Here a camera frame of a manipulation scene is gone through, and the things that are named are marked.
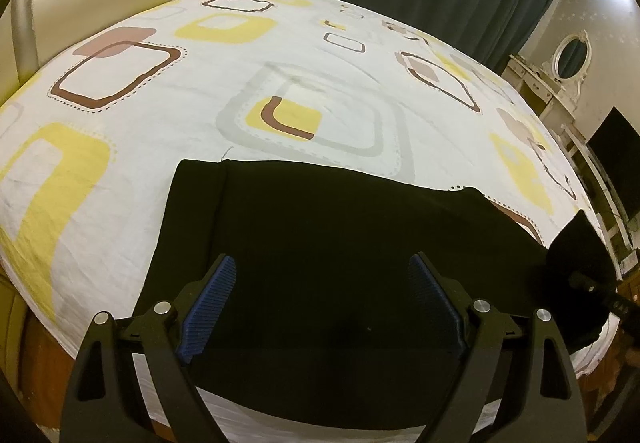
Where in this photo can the oval white framed mirror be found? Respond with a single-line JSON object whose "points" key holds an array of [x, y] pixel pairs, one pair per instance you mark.
{"points": [[571, 60]]}

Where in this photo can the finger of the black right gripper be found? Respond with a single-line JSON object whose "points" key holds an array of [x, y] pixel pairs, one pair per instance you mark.
{"points": [[606, 299]]}

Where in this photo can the white patterned bed sheet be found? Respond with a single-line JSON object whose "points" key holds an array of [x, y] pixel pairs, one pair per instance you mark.
{"points": [[90, 146]]}

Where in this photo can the black monitor screen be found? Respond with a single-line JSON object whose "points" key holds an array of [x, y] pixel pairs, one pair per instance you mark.
{"points": [[616, 146]]}

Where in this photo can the white dressing table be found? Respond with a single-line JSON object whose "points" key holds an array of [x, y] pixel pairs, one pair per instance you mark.
{"points": [[550, 104]]}

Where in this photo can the black pants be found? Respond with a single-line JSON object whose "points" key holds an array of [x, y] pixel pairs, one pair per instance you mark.
{"points": [[325, 324]]}

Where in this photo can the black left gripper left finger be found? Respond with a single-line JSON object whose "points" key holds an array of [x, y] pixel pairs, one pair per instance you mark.
{"points": [[104, 401]]}

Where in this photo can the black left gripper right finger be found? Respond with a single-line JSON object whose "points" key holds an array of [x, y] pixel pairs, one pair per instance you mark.
{"points": [[513, 382]]}

